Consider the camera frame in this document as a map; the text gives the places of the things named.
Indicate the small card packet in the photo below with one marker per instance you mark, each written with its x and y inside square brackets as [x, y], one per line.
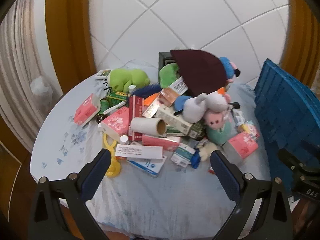
[103, 74]

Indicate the small teal white box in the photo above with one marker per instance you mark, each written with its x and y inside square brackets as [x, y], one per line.
[182, 155]

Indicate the blue plush toy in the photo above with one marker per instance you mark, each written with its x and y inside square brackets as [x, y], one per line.
[228, 66]

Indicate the small white bottle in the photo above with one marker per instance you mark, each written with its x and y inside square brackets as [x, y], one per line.
[124, 140]

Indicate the maroon beanie hat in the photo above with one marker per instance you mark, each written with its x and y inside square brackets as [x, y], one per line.
[200, 72]

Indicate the red medicine box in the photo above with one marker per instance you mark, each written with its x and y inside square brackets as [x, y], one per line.
[136, 112]

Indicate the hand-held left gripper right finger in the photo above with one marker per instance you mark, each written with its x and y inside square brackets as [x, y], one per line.
[222, 172]

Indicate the blue plastic crate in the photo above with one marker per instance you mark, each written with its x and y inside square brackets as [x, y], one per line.
[282, 100]

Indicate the copper brown box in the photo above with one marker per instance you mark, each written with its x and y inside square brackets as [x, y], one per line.
[168, 96]

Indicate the white green carton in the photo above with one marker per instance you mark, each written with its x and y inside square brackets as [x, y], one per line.
[175, 121]

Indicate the white plush toy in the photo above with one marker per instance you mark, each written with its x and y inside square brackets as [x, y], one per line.
[200, 106]

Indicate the green frog plush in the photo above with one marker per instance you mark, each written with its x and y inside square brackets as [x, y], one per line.
[127, 78]

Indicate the white curtain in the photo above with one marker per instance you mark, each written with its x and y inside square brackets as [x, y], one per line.
[17, 67]

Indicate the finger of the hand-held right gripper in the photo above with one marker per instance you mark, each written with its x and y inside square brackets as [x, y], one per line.
[291, 163]

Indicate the clear plastic bag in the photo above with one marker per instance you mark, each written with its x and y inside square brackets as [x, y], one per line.
[40, 86]

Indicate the pink pig plush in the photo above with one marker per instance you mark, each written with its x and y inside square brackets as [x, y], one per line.
[216, 127]

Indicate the pastel coloured box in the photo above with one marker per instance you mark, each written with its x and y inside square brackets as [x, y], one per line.
[248, 130]

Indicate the green yellow box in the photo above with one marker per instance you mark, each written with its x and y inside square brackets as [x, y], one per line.
[117, 96]

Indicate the small blue round plush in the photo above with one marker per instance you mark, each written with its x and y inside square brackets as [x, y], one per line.
[182, 103]

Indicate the black box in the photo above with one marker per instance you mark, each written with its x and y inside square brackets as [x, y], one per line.
[162, 60]

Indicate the long white box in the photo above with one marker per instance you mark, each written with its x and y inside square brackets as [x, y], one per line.
[138, 152]

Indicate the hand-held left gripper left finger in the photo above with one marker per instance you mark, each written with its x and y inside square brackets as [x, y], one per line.
[96, 171]

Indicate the blue white medicine box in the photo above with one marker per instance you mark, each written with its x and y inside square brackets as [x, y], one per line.
[147, 166]

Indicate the yellow duck tongs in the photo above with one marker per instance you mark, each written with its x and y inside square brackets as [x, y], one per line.
[112, 165]

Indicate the brown wooden pillar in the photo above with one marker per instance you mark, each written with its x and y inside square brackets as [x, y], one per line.
[67, 25]
[302, 30]

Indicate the cream plush toy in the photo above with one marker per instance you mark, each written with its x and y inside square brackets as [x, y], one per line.
[207, 151]

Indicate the brown glass bottle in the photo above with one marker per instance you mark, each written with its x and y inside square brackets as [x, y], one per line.
[101, 118]

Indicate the white paper roll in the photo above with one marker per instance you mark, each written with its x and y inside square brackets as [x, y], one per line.
[147, 126]

